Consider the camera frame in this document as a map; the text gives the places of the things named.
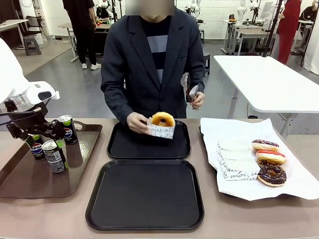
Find chocolate nut donut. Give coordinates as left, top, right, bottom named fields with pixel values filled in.
left=257, top=161, right=288, bottom=188

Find plain glazed donut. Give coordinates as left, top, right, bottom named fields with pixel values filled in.
left=151, top=112, right=176, bottom=128

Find brown plastic tray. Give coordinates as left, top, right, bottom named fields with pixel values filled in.
left=0, top=121, right=103, bottom=199

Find grey background desk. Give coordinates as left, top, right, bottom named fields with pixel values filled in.
left=57, top=22, right=81, bottom=63

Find black Pepsi zero can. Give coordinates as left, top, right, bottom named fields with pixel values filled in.
left=57, top=115, right=80, bottom=145
left=29, top=134, right=47, bottom=161
left=41, top=140, right=68, bottom=174

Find white paper sheet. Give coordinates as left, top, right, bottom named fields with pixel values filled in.
left=200, top=117, right=319, bottom=201

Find person left hand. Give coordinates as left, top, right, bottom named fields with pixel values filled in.
left=190, top=91, right=206, bottom=111

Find white background workbench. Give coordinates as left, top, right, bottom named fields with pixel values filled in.
left=222, top=19, right=276, bottom=56

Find black stool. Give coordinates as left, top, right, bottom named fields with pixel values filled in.
left=202, top=53, right=211, bottom=77

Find paper black tongs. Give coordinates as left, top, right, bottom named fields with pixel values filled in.
left=180, top=72, right=200, bottom=110

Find white printed paper donut box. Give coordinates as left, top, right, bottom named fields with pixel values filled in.
left=217, top=139, right=252, bottom=152
left=216, top=149, right=254, bottom=162
left=146, top=121, right=176, bottom=140

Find red glazed donut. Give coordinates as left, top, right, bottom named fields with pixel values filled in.
left=256, top=149, right=287, bottom=165

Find bystander in black clothes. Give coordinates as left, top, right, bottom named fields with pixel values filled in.
left=62, top=0, right=102, bottom=71

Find person left forearm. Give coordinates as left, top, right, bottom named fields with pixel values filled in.
left=193, top=78, right=206, bottom=95

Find black camera stand pole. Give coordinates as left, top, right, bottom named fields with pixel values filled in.
left=261, top=0, right=285, bottom=57

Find grey step stool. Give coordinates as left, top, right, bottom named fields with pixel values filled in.
left=23, top=35, right=42, bottom=56

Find person right forearm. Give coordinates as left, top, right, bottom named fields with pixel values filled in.
left=100, top=82, right=137, bottom=125

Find chocolate sprinkle donut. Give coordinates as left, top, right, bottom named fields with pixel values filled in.
left=251, top=139, right=280, bottom=152

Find person right hand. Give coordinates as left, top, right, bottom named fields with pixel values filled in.
left=126, top=112, right=153, bottom=135

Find person torso dark jacket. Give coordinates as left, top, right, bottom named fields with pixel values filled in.
left=100, top=6, right=205, bottom=125

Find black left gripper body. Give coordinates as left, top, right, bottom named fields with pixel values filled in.
left=4, top=99, right=50, bottom=140

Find large white table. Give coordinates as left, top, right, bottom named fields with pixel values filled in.
left=213, top=54, right=319, bottom=140

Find stack of paper wrappers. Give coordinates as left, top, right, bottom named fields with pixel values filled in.
left=216, top=159, right=261, bottom=182

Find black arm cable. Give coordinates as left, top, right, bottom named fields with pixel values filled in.
left=0, top=107, right=42, bottom=125

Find black office chair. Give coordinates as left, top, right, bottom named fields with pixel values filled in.
left=24, top=15, right=43, bottom=37

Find bystander in red apron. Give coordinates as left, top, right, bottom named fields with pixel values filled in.
left=276, top=0, right=303, bottom=65

